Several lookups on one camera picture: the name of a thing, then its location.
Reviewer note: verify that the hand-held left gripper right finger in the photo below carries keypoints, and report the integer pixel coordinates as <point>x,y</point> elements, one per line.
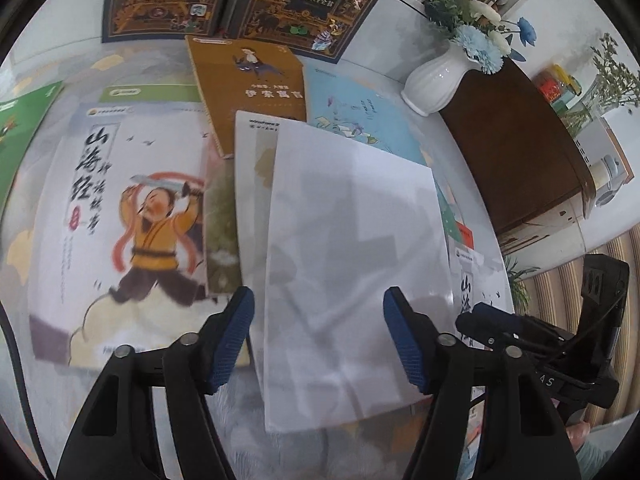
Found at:
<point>405,345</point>

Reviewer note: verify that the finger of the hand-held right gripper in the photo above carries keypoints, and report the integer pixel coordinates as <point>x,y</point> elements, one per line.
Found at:
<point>482,317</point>

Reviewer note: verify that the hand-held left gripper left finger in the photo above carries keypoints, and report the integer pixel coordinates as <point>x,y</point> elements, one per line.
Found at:
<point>232,340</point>

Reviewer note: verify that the plain white cover book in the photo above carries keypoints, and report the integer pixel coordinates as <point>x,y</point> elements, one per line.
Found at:
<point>350,260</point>

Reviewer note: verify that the green painted cover book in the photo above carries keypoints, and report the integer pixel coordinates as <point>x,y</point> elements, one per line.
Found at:
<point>222,220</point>

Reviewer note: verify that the person's right forearm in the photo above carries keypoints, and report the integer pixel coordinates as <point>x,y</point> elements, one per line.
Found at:
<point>595,460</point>

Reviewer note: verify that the white calligraphy cover book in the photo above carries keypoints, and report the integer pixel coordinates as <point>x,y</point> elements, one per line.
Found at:
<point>475,290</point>

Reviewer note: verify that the small green plant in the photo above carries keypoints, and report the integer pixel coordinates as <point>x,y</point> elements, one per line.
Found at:
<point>515,280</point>

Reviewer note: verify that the beige striped mat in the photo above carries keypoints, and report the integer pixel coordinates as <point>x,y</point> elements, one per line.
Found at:
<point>555,280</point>

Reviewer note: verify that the white appliance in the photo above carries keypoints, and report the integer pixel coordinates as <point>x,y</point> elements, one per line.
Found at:
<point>607,170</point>

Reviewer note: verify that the white warrior figure book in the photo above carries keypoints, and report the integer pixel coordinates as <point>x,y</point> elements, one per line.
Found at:
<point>100,240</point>

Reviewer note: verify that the brown wooden cabinet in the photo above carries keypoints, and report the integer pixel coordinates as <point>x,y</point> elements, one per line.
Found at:
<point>515,150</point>

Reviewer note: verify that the glass vase green stems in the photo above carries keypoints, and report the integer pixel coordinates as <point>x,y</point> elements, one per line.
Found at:
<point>580,115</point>

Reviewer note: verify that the red yellow box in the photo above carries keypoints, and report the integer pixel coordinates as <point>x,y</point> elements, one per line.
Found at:
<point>550,87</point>

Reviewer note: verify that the white ribbed vase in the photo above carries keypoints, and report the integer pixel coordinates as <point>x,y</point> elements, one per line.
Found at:
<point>435,80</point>

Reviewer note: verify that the light blue book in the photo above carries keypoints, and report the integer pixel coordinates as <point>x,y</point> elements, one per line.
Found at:
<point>350,105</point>

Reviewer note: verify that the mustard brown book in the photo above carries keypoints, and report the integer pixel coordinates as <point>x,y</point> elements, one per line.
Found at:
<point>235,90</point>

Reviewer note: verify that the green cartoon cover book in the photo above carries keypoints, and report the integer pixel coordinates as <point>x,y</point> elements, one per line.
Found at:
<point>20,135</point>

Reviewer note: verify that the dark ornate cover book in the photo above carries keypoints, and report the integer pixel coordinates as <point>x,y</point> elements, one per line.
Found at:
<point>310,5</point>
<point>160,0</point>

